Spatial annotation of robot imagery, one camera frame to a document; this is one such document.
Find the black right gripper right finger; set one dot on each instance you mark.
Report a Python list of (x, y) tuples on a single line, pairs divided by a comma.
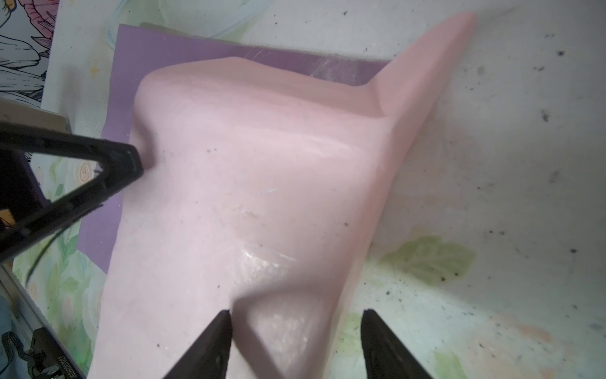
[(385, 355)]

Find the aluminium frame rail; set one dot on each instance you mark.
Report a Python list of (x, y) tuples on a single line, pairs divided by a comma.
[(29, 348)]

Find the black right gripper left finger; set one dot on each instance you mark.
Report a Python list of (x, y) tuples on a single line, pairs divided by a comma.
[(208, 356)]

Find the purple and pink wrapping paper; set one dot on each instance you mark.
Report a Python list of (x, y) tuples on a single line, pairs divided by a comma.
[(261, 195)]

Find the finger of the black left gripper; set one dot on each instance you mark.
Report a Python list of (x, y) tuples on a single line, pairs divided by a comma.
[(37, 216)]

